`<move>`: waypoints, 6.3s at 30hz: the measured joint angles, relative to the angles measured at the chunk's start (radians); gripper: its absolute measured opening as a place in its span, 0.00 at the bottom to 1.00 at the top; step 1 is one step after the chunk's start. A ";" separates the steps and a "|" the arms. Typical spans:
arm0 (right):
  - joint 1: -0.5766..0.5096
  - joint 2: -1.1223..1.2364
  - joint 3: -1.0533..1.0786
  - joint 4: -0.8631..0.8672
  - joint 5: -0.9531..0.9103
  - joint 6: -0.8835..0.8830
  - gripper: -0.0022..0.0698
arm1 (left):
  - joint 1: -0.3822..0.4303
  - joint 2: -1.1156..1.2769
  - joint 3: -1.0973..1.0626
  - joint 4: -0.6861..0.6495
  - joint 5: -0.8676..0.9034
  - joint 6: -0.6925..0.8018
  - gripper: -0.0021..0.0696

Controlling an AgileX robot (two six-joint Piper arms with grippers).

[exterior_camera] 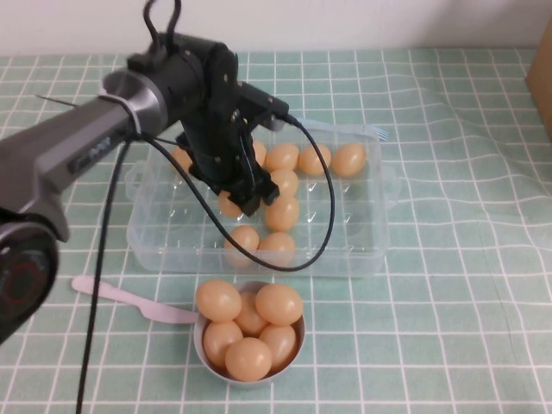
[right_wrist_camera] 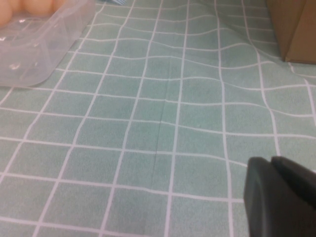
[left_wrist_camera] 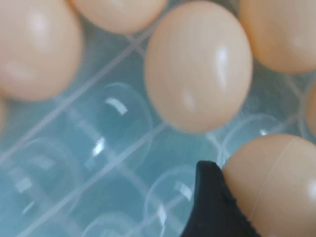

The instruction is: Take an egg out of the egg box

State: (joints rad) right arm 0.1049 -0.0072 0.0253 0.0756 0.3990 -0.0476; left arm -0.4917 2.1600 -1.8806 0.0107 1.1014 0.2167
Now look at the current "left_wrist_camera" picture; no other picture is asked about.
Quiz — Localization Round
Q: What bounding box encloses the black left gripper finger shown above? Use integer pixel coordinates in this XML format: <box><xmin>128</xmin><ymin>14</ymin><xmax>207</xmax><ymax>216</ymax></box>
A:
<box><xmin>181</xmin><ymin>160</ymin><xmax>261</xmax><ymax>237</ymax></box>

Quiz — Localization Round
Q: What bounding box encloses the beige plastic egg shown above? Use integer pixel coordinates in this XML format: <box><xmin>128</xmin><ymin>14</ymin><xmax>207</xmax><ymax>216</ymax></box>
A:
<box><xmin>238</xmin><ymin>0</ymin><xmax>316</xmax><ymax>75</ymax></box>
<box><xmin>0</xmin><ymin>0</ymin><xmax>83</xmax><ymax>102</ymax></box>
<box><xmin>70</xmin><ymin>0</ymin><xmax>168</xmax><ymax>35</ymax></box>
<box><xmin>144</xmin><ymin>1</ymin><xmax>254</xmax><ymax>135</ymax></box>
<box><xmin>222</xmin><ymin>134</ymin><xmax>316</xmax><ymax>237</ymax></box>
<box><xmin>305</xmin><ymin>81</ymin><xmax>316</xmax><ymax>138</ymax></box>

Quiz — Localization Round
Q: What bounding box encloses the clear plastic egg box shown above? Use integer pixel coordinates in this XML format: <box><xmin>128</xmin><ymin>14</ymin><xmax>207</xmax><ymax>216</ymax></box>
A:
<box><xmin>0</xmin><ymin>0</ymin><xmax>316</xmax><ymax>237</ymax></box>

